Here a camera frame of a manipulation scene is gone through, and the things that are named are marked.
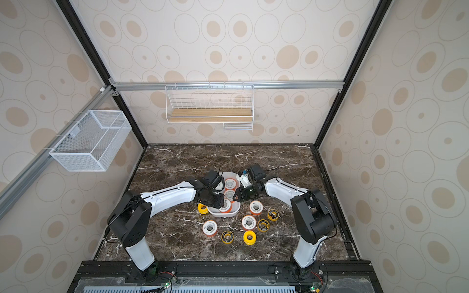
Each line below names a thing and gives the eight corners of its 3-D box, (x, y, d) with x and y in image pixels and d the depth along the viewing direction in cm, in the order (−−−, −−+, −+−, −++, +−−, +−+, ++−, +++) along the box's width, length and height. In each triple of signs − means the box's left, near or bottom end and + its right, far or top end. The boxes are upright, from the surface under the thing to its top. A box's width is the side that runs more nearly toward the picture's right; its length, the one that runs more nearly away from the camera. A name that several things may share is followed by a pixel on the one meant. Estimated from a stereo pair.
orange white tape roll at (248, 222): (241, 230, 87) (241, 228, 85) (241, 217, 91) (241, 215, 89) (256, 230, 87) (256, 228, 85) (255, 217, 91) (255, 215, 89)
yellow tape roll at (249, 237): (243, 245, 83) (243, 243, 81) (243, 232, 86) (243, 230, 85) (256, 245, 83) (256, 243, 81) (255, 231, 86) (255, 230, 85)
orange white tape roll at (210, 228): (202, 236, 85) (201, 234, 83) (204, 222, 90) (203, 220, 88) (217, 236, 85) (216, 234, 83) (218, 222, 90) (217, 220, 88)
